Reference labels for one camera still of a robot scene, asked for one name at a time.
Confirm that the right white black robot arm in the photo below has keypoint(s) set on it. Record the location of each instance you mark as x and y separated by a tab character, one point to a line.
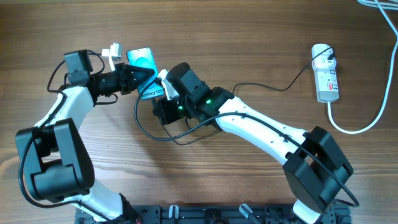
314	165

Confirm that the white power strip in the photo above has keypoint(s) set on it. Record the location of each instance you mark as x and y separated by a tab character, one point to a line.
326	85

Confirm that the black mounting rail base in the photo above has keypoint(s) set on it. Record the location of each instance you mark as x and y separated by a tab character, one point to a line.
274	213

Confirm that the blue Galaxy smartphone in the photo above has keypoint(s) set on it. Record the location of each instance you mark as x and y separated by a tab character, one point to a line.
144	58

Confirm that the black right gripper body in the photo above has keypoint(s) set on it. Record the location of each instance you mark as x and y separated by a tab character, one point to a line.
172	109

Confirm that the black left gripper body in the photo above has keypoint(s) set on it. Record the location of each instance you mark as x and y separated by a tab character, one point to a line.
123	89

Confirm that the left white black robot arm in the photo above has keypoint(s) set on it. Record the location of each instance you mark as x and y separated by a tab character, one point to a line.
55	168

